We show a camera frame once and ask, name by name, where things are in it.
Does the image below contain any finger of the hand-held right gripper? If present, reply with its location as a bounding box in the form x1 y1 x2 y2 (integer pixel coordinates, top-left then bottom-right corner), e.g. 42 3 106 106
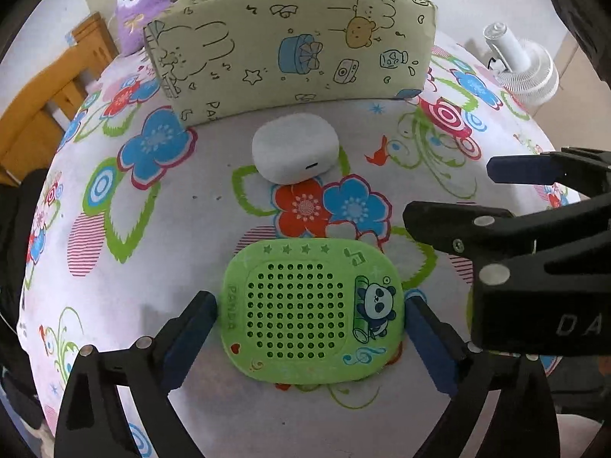
487 147 611 198
402 200 611 262

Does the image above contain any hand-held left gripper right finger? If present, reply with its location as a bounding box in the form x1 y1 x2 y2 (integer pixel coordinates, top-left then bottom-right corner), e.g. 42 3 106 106
405 291 560 458

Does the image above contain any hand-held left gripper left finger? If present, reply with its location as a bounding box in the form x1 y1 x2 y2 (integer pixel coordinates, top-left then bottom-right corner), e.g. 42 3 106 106
54 290 219 458

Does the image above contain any green panda perforated case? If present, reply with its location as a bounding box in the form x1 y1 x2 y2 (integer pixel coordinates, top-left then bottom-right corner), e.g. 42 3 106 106
218 237 406 385

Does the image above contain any yellow patterned fabric storage box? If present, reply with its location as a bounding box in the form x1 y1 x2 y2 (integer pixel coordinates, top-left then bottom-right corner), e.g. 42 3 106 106
143 0 437 127

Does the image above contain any white small fan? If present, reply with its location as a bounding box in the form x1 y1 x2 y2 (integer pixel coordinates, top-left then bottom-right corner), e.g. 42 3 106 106
482 21 559 106

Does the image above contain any floral tablecloth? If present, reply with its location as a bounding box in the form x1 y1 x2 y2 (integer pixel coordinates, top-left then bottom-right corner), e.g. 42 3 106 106
16 29 583 458

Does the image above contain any white oval earbud case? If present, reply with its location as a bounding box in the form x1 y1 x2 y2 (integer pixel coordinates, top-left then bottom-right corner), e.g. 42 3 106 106
251 113 341 184

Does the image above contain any black clothing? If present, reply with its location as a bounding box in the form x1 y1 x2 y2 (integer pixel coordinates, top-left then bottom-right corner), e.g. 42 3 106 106
0 167 48 325

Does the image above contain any wooden chair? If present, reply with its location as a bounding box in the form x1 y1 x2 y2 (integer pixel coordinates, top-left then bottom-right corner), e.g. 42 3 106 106
0 12 120 187

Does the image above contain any purple plush toy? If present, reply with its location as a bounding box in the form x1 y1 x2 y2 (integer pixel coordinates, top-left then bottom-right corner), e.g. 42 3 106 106
116 0 175 54

